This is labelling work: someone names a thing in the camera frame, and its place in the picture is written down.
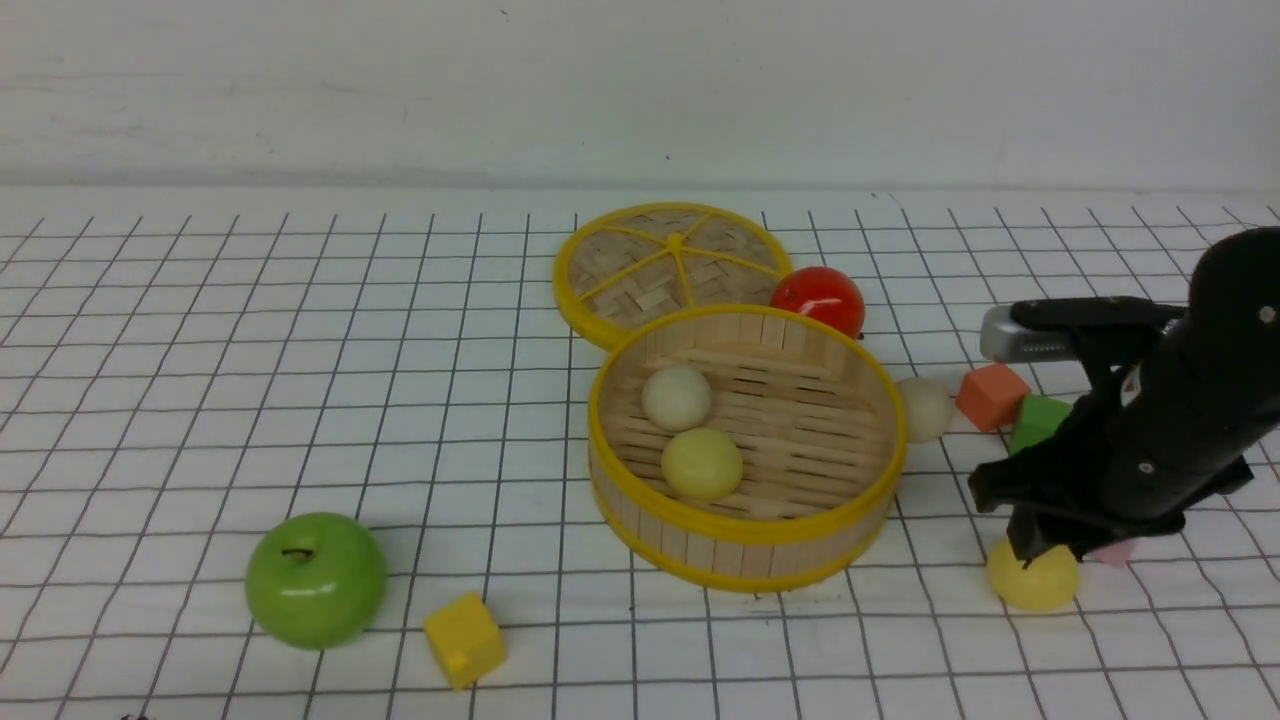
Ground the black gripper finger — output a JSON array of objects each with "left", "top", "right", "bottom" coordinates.
[{"left": 1006, "top": 505, "right": 1076, "bottom": 566}]

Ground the bamboo steamer lid yellow rim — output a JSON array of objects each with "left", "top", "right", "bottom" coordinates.
[{"left": 550, "top": 202, "right": 794, "bottom": 351}]

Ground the green apple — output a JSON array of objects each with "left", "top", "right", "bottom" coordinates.
[{"left": 244, "top": 512, "right": 388, "bottom": 650}]

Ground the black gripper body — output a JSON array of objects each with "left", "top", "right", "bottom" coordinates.
[{"left": 968, "top": 332, "right": 1254, "bottom": 541}]

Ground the yellow foam cube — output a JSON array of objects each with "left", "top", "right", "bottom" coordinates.
[{"left": 422, "top": 592, "right": 507, "bottom": 691}]

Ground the white grid tablecloth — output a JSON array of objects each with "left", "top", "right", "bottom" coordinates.
[{"left": 1, "top": 188, "right": 1277, "bottom": 719}]

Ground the pink foam cube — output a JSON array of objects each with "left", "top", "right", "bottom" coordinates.
[{"left": 1087, "top": 538, "right": 1138, "bottom": 568}]

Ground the red tomato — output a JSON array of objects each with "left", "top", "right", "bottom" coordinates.
[{"left": 769, "top": 266, "right": 867, "bottom": 340}]

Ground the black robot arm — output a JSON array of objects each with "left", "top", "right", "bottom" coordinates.
[{"left": 968, "top": 227, "right": 1279, "bottom": 562}]

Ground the bamboo steamer tray yellow rim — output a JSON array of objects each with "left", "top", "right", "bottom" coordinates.
[{"left": 586, "top": 304, "right": 908, "bottom": 594}]

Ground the white bun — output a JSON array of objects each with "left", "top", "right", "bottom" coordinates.
[
  {"left": 640, "top": 365, "right": 713, "bottom": 433},
  {"left": 896, "top": 377, "right": 956, "bottom": 445}
]

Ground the orange foam cube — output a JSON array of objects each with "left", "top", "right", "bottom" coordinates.
[{"left": 955, "top": 363, "right": 1030, "bottom": 432}]

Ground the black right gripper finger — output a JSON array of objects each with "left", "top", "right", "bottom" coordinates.
[{"left": 1070, "top": 515, "right": 1187, "bottom": 561}]

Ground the green foam cube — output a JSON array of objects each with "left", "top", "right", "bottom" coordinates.
[{"left": 1007, "top": 395, "right": 1073, "bottom": 456}]

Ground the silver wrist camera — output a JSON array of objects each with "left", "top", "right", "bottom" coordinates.
[{"left": 979, "top": 297, "right": 1187, "bottom": 365}]

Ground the pale yellow bun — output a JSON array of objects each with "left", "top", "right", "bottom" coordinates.
[{"left": 660, "top": 427, "right": 745, "bottom": 501}]

